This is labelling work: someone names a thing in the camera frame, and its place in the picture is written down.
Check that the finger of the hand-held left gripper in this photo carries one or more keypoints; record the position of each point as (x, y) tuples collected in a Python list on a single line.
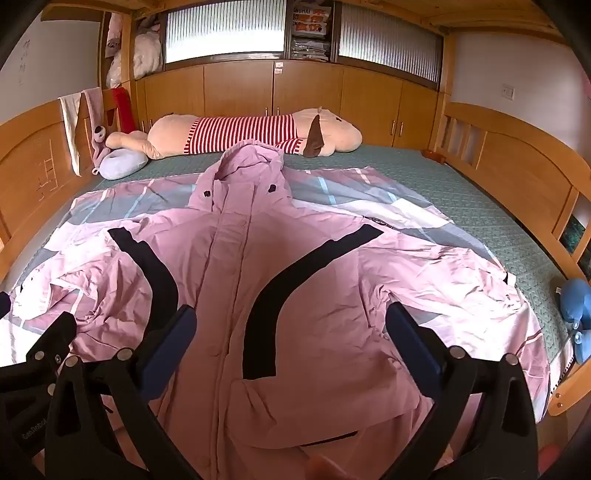
[(3, 305), (53, 337)]

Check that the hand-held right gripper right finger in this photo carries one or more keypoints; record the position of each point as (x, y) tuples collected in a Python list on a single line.
[(415, 350)]

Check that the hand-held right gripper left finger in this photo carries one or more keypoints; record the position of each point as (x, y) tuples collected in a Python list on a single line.
[(168, 350)]

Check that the pink hooded jacket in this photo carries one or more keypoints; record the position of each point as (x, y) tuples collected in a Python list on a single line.
[(295, 230)]

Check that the stack of folded clothes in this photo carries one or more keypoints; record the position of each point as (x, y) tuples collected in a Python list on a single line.
[(310, 50)]

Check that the wooden headboard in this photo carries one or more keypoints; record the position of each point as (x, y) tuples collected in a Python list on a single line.
[(27, 152)]

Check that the pink grey plaid bedsheet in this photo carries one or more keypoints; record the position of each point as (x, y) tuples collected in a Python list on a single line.
[(147, 196)]

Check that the green bed mat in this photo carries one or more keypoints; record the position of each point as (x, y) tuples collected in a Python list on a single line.
[(485, 207)]

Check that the blue plush toy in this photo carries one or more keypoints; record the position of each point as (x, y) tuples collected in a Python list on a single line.
[(575, 309)]

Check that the lavender neck pillow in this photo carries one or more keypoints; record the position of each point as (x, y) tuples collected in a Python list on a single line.
[(121, 164)]

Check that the white hanging cloth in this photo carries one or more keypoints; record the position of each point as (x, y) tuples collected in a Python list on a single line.
[(71, 124)]

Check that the pink cloth on headboard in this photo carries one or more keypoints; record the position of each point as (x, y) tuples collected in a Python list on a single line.
[(97, 120)]

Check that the red white striped cloth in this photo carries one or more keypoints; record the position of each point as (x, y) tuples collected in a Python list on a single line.
[(240, 131)]

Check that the red hanging cloth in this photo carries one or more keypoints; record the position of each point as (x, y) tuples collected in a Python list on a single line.
[(124, 108)]

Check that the white bagged bedding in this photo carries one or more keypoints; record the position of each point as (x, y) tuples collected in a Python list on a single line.
[(147, 50)]

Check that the ribbed glass sliding panel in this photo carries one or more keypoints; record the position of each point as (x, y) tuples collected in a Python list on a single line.
[(224, 34), (390, 41)]

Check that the wooden overhead beam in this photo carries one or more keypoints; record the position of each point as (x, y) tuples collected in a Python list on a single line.
[(485, 16)]

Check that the wooden bed side rail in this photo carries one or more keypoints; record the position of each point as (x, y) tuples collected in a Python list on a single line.
[(508, 161)]

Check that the wooden wall cabinet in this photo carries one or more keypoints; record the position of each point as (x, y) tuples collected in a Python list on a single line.
[(240, 87)]

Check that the white wall socket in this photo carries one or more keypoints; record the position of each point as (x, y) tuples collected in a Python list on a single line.
[(509, 91)]

